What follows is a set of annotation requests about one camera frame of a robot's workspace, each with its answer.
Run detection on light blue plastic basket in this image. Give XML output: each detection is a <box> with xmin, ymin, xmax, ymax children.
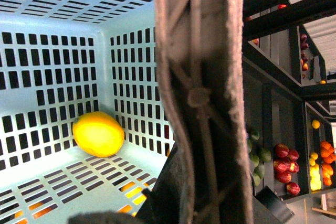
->
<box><xmin>1</xmin><ymin>0</ymin><xmax>174</xmax><ymax>223</ymax></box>

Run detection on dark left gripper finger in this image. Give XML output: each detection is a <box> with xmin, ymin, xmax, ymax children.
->
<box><xmin>68</xmin><ymin>150</ymin><xmax>189</xmax><ymax>223</ymax></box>

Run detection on pile of oranges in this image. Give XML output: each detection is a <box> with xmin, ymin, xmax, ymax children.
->
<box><xmin>320</xmin><ymin>141</ymin><xmax>335</xmax><ymax>186</ymax></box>

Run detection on pile of green fruits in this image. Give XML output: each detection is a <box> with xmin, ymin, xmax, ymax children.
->
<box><xmin>247</xmin><ymin>127</ymin><xmax>272</xmax><ymax>187</ymax></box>

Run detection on pile of red apples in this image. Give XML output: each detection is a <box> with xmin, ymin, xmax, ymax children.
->
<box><xmin>273</xmin><ymin>143</ymin><xmax>300</xmax><ymax>196</ymax></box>

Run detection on pile of yellow lemons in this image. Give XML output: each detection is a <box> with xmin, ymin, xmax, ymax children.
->
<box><xmin>309</xmin><ymin>119</ymin><xmax>322</xmax><ymax>191</ymax></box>

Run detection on brown basket handle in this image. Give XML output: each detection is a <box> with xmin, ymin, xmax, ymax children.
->
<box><xmin>155</xmin><ymin>0</ymin><xmax>254</xmax><ymax>223</ymax></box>

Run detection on yellow lemon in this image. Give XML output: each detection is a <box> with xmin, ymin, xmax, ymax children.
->
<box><xmin>72</xmin><ymin>111</ymin><xmax>125</xmax><ymax>157</ymax></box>

